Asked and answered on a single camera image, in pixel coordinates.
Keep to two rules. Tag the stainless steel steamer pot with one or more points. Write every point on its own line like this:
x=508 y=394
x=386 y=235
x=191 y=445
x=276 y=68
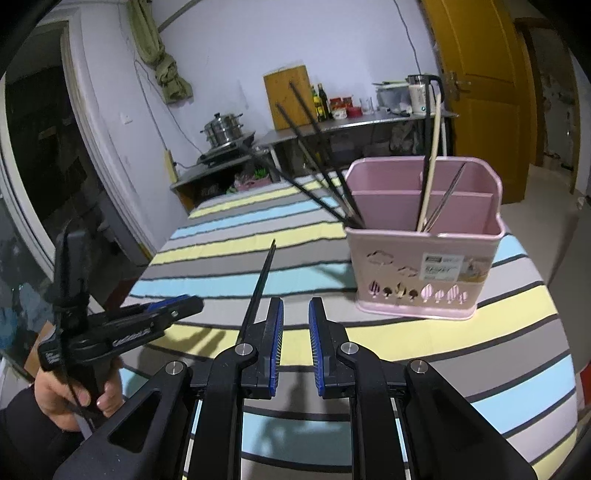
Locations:
x=224 y=129

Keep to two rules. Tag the black induction cooker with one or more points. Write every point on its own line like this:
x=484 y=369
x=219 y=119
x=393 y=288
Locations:
x=221 y=154

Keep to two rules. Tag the yellow wooden door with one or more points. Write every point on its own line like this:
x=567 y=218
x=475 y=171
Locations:
x=485 y=92

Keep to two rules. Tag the tall steel kitchen table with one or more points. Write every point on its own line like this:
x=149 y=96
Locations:
x=369 y=122

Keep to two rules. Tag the person's left forearm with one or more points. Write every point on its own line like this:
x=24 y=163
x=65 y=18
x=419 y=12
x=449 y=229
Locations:
x=27 y=443

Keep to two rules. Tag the clear drinking glass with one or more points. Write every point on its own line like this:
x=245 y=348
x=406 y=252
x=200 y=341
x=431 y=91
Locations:
x=366 y=105

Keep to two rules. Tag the yellow power strip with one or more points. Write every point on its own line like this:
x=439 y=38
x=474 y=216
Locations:
x=170 y=165

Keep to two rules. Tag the white electric kettle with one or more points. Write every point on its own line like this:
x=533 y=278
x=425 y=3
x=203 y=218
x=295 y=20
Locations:
x=420 y=94

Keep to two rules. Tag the pink plastic utensil holder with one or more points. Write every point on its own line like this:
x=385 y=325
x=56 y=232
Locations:
x=415 y=258

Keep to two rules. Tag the dark sauce bottle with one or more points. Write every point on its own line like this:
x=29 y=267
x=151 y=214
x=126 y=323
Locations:
x=324 y=104

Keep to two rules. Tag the white wall switch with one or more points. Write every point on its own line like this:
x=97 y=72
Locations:
x=126 y=118

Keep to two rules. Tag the wooden chopstick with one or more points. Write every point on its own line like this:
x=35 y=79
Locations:
x=430 y=161

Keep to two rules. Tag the low steel kitchen table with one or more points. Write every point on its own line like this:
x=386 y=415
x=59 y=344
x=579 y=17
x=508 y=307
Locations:
x=194 y=177

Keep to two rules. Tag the red lidded jar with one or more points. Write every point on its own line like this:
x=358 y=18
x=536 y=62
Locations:
x=340 y=110

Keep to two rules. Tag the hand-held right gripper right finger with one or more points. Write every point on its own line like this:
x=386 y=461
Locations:
x=314 y=344

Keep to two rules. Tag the person's left hand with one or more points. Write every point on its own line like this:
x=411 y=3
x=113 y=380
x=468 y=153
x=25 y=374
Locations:
x=53 y=397

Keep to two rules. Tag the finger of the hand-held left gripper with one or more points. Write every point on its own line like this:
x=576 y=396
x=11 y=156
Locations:
x=182 y=311
x=161 y=302

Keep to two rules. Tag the metal chopstick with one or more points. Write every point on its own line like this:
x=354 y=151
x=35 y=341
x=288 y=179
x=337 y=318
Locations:
x=445 y=198

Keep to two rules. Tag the wooden cutting board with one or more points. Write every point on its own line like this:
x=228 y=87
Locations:
x=284 y=97

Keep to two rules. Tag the knotted green curtain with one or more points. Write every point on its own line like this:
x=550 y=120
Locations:
x=154 y=50

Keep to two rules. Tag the pink storage box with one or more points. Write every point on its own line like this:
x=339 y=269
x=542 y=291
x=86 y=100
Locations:
x=251 y=183

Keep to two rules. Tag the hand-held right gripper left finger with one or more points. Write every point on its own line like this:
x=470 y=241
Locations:
x=277 y=344

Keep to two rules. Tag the green oil bottle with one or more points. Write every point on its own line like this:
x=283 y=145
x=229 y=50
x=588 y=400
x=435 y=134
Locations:
x=316 y=105

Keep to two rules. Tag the grey plastic storage container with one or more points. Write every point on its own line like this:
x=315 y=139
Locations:
x=392 y=97

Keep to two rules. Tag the black chopstick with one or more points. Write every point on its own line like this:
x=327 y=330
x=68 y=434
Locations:
x=314 y=161
x=300 y=187
x=325 y=150
x=261 y=286

